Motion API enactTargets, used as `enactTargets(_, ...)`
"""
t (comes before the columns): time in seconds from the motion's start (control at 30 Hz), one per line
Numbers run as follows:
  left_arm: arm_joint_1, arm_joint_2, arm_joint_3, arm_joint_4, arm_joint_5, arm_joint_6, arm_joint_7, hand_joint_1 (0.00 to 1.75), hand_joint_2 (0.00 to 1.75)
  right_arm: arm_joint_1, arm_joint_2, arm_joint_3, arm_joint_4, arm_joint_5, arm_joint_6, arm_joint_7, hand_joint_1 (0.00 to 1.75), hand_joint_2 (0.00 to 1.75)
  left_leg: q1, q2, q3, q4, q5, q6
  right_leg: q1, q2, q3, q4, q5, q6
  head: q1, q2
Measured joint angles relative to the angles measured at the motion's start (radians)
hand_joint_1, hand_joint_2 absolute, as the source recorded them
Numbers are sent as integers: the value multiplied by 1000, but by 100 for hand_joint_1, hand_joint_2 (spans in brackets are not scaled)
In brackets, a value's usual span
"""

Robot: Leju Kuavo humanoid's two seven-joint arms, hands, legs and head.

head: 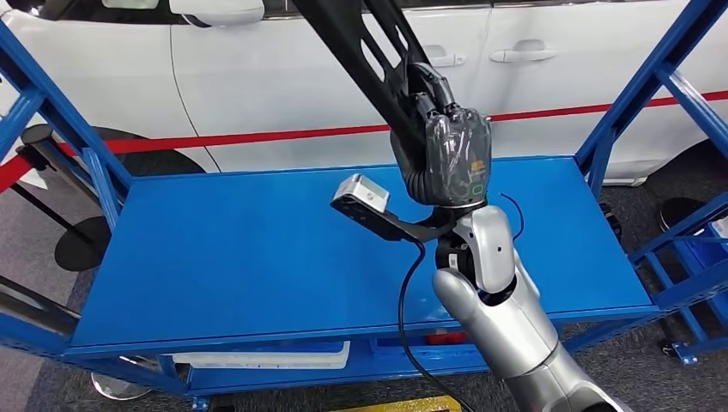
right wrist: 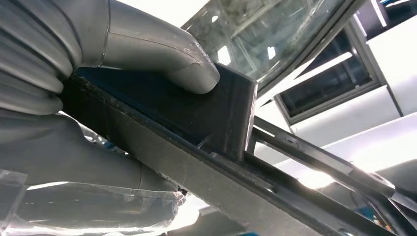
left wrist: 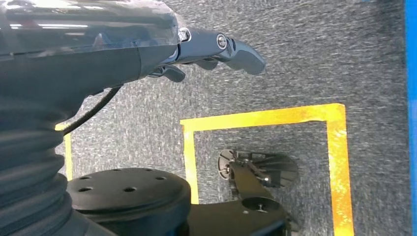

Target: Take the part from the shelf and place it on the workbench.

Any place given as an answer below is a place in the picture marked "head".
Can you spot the stanchion with chrome base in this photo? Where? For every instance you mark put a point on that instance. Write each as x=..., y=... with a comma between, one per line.
x=40, y=145

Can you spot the yellow floor tape square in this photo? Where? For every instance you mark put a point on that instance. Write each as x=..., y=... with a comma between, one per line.
x=409, y=405

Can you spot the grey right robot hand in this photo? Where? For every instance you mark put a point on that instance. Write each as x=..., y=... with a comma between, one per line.
x=461, y=159

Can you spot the black plastic mounting panel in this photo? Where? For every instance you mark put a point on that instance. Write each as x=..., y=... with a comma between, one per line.
x=344, y=42

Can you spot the small red object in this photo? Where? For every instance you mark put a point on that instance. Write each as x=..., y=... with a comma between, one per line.
x=446, y=338

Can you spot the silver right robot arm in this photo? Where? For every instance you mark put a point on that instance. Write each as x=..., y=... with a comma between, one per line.
x=500, y=330

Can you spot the black round stanchion base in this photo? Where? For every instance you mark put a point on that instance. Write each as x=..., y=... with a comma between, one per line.
x=682, y=215

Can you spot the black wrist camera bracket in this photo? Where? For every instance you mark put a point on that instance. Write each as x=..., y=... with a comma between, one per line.
x=415, y=230

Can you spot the black ribbed plastic piece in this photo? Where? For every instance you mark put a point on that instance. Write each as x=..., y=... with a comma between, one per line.
x=609, y=222

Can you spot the red barrier belt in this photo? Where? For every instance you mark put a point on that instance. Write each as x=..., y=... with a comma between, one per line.
x=284, y=135
x=14, y=173

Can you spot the blue metal shelf rack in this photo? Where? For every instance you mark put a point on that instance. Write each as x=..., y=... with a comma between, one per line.
x=256, y=256
x=685, y=352

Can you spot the white car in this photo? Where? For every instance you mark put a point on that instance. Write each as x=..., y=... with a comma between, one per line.
x=284, y=85

